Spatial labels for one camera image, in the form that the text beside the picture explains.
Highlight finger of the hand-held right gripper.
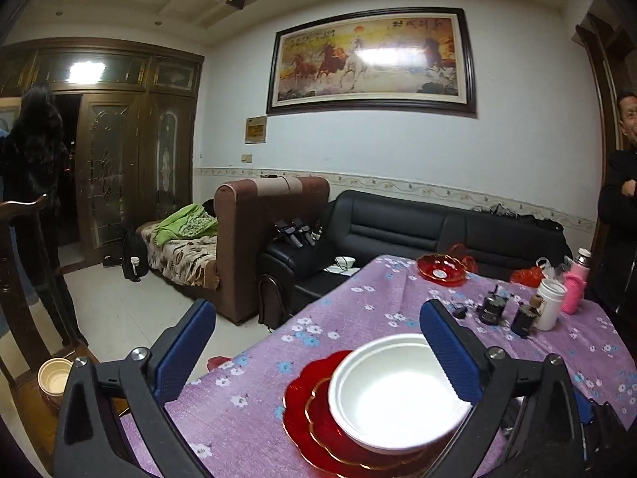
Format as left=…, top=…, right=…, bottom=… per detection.
left=573, top=389, right=595, bottom=424

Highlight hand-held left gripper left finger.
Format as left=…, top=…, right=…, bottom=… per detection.
left=52, top=299, right=216, bottom=478

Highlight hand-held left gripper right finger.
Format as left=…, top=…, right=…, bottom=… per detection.
left=419, top=300, right=583, bottom=478

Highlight large red plate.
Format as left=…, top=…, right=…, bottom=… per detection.
left=283, top=350, right=449, bottom=466

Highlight cream bowl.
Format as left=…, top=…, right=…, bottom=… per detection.
left=37, top=357, right=75, bottom=411

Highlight black jar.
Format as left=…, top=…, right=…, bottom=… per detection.
left=477, top=284, right=508, bottom=327
left=511, top=301, right=538, bottom=339

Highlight red scalloped plate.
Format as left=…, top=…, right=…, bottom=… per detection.
left=416, top=254, right=469, bottom=287

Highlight patterned brown blanket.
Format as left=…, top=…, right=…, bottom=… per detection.
left=137, top=231, right=222, bottom=290

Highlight brown bag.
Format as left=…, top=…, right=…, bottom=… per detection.
left=257, top=274, right=294, bottom=332

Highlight purple floral tablecloth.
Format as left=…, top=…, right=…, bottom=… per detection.
left=119, top=254, right=637, bottom=478

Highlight white cup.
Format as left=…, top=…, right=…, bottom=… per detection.
left=535, top=279, right=568, bottom=332

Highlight black backpack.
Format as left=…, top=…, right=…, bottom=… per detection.
left=122, top=229, right=150, bottom=282

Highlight pink bottle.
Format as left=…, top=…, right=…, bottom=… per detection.
left=561, top=248, right=593, bottom=315

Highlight brown sofa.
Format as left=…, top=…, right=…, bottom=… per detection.
left=214, top=176, right=332, bottom=324

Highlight green blanket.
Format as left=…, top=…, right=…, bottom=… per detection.
left=154, top=202, right=220, bottom=247

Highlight black leather sofa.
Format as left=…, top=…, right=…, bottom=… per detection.
left=256, top=189, right=573, bottom=317

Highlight black hand-held device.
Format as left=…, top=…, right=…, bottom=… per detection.
left=275, top=219, right=302, bottom=249
left=291, top=216, right=319, bottom=247

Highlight dark clothes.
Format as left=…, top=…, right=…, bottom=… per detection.
left=470, top=203, right=565, bottom=232

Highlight wooden chair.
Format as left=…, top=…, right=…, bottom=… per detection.
left=0, top=194, right=100, bottom=459

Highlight wooden door cabinet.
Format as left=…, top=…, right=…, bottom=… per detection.
left=0, top=37, right=206, bottom=270

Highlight framed horse painting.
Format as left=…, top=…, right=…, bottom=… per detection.
left=266, top=7, right=479, bottom=120

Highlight small wall plaque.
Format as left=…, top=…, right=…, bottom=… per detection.
left=245, top=116, right=268, bottom=144

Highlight wooden door frame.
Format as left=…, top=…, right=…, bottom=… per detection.
left=576, top=10, right=620, bottom=232

